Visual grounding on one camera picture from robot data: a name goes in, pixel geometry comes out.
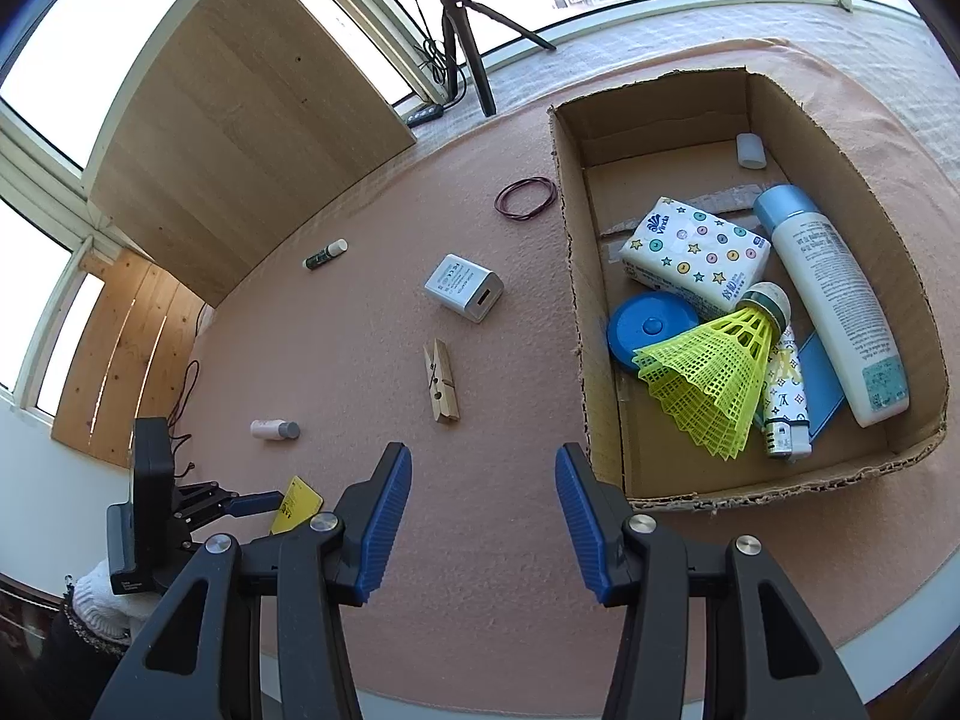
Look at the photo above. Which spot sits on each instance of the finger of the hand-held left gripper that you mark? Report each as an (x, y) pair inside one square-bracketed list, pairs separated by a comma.
[(255, 499), (240, 513)]

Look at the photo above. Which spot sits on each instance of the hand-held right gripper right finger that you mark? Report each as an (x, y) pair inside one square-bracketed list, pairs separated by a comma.
[(581, 525)]

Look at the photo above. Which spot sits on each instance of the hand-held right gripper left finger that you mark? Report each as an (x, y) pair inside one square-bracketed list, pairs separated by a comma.
[(382, 525)]

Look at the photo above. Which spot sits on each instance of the yellow card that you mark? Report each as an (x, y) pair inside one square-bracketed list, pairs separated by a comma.
[(296, 502)]

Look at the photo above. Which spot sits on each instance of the small pink bottle grey cap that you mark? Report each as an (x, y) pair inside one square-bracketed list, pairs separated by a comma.
[(274, 429)]

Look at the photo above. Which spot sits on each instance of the wooden clothespin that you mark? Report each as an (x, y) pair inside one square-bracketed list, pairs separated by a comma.
[(441, 382)]

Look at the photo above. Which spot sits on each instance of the yellow plastic shuttlecock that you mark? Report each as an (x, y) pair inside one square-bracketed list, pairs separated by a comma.
[(705, 375)]

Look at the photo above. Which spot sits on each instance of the blue round tape measure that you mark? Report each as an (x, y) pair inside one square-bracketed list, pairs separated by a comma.
[(637, 322)]

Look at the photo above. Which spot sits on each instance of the patterned white lighter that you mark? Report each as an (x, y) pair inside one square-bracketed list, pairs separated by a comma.
[(784, 405)]

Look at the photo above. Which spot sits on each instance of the white charger plug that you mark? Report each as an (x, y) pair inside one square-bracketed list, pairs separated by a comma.
[(457, 285)]

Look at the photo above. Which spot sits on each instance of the green lip balm tube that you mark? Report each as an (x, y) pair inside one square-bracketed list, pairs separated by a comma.
[(324, 255)]

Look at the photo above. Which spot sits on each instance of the blue phone stand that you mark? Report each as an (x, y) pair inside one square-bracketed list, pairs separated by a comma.
[(821, 382)]

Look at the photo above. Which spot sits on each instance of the patterned white tissue pack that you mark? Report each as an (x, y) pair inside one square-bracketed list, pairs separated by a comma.
[(690, 251)]

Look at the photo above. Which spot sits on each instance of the white sunscreen bottle blue cap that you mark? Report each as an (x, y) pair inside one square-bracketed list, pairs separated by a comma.
[(832, 292)]

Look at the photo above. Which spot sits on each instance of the small white cylinder cap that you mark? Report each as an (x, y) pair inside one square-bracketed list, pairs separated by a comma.
[(750, 150)]

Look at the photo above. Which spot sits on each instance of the cardboard box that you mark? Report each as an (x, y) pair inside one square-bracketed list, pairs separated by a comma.
[(660, 112)]

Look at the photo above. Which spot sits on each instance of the person's left forearm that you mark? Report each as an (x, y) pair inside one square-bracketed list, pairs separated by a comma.
[(71, 667)]

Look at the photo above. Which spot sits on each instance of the person's left hand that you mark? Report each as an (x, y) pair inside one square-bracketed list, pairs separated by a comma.
[(112, 611)]

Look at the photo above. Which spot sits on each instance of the pine wood panel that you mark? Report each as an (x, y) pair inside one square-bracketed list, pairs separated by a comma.
[(120, 360)]

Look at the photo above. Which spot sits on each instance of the light wooden board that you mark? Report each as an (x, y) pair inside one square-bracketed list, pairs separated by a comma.
[(247, 135)]

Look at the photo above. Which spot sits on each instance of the black tripod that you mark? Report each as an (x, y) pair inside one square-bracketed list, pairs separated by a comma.
[(472, 60)]

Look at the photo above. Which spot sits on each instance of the checkered cloth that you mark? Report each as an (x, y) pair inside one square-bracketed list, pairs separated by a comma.
[(862, 45)]

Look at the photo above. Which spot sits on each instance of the white window frame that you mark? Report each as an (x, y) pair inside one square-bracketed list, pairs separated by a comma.
[(52, 187)]

